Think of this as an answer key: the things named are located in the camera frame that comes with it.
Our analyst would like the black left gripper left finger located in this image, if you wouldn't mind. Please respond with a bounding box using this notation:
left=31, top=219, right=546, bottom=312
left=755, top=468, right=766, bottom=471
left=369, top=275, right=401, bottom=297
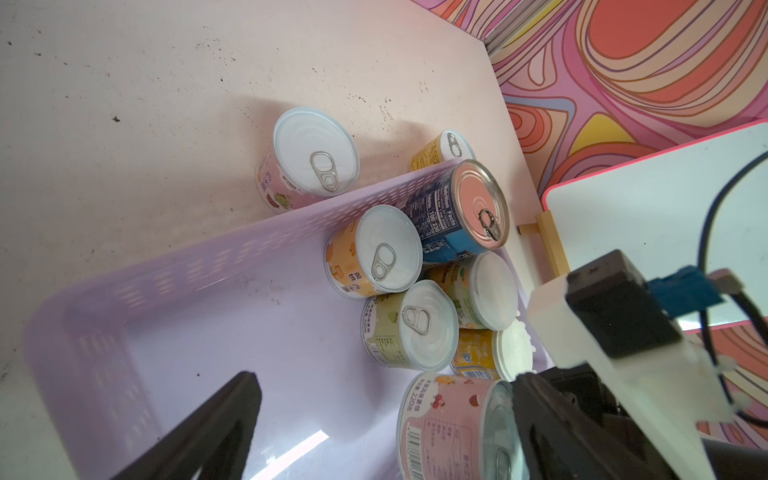
left=115, top=371, right=262, bottom=479

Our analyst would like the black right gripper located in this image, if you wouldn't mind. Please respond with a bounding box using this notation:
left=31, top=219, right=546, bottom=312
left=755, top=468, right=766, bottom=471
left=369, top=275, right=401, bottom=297
left=536, top=365, right=677, bottom=479

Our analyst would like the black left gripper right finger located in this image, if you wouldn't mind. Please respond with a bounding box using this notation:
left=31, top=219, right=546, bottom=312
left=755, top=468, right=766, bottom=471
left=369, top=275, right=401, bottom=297
left=512, top=373, right=660, bottom=479

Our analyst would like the orange can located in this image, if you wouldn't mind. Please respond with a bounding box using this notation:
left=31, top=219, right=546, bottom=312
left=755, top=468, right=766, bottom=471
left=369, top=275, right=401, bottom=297
left=451, top=320, right=536, bottom=382
left=422, top=252, right=519, bottom=331

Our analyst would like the pink can white lid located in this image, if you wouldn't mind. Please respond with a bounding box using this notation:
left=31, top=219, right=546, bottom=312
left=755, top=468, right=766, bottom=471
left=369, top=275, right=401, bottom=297
left=397, top=372, right=530, bottom=480

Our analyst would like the lilac plastic basket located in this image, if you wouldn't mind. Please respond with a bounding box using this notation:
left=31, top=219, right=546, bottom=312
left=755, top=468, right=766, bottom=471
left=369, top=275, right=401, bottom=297
left=23, top=157, right=553, bottom=480

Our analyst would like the blue labelled tin can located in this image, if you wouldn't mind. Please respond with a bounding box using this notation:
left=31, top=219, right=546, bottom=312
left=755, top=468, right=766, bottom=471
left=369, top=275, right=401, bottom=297
left=402, top=160, right=510, bottom=264

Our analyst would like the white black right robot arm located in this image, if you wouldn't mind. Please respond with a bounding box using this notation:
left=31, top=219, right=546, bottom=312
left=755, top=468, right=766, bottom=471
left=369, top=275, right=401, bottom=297
left=539, top=364, right=767, bottom=479

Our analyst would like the wooden whiteboard stand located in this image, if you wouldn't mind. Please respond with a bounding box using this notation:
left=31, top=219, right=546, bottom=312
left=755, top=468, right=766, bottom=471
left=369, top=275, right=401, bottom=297
left=517, top=210, right=571, bottom=277

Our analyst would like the pink framed whiteboard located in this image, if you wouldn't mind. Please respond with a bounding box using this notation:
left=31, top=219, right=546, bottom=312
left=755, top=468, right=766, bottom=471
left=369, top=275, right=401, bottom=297
left=542, top=121, right=767, bottom=312

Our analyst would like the yellow can white lid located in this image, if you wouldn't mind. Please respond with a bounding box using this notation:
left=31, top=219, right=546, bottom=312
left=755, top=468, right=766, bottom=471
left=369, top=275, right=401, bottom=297
left=409, top=129, right=476, bottom=172

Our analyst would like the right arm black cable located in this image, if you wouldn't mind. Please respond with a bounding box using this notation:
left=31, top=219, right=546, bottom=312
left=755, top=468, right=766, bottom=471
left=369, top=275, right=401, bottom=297
left=695, top=149, right=768, bottom=430

